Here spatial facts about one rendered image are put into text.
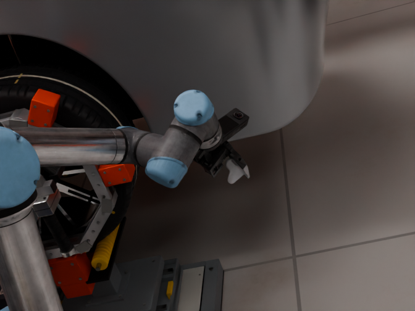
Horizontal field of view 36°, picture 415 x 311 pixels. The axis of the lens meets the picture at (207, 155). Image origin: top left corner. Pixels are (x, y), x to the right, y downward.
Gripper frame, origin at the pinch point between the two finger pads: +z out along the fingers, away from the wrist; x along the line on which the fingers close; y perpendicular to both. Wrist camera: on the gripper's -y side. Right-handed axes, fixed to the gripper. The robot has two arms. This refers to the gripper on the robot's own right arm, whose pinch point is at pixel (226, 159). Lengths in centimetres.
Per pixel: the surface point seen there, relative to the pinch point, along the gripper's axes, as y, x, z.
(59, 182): 28, -59, 44
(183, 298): 34, -18, 108
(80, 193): 27, -52, 48
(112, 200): 23, -37, 40
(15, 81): 12, -78, 17
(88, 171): 20, -45, 29
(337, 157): -67, -12, 160
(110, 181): 19, -39, 33
